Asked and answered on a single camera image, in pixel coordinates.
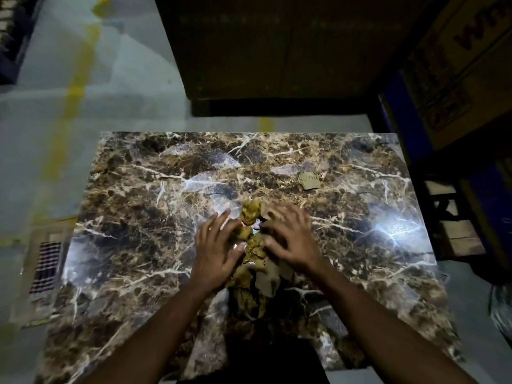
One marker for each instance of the person's right hand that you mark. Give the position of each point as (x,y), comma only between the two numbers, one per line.
(298,243)

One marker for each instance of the person's left hand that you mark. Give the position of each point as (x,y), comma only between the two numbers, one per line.
(210,261)

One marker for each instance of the person's left middle finger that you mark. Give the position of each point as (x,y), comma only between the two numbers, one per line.
(220,225)

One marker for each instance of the person's right middle finger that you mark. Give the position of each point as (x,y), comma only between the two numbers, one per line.
(283,216)

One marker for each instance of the person's left little finger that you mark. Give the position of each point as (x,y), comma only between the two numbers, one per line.
(199,237)

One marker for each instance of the person's right little finger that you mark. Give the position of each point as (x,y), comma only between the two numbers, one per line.
(308,229)

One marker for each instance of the person's left thumb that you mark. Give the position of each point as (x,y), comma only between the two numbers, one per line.
(236,253)

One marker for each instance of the person's right thumb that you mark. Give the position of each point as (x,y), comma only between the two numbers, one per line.
(275,248)

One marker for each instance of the person's right forearm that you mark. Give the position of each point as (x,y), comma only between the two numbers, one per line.
(372,327)

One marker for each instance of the person's left forearm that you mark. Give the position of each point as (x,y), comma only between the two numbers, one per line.
(160,339)

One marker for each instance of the brown paper wrapping piece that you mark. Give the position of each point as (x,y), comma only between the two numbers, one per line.
(271,280)

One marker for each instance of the small brown cardboard scrap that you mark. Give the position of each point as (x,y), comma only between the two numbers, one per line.
(308,180)

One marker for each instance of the person's black clothing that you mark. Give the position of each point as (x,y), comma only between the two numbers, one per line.
(256,359)

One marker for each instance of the wooden pallet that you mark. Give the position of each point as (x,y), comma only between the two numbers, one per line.
(456,223)

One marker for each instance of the metal floor grate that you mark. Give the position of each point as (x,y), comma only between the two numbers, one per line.
(46,267)

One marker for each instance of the large plain cardboard box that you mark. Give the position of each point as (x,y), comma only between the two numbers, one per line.
(296,43)

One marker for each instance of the clear plastic wrapped bundle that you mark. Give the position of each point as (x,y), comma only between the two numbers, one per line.
(502,315)

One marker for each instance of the printed cardboard box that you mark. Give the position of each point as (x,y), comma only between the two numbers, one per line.
(464,67)

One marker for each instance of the dark storage rack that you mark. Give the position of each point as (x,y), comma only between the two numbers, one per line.
(16,35)

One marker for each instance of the blue metal rack post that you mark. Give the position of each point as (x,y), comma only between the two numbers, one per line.
(404,119)

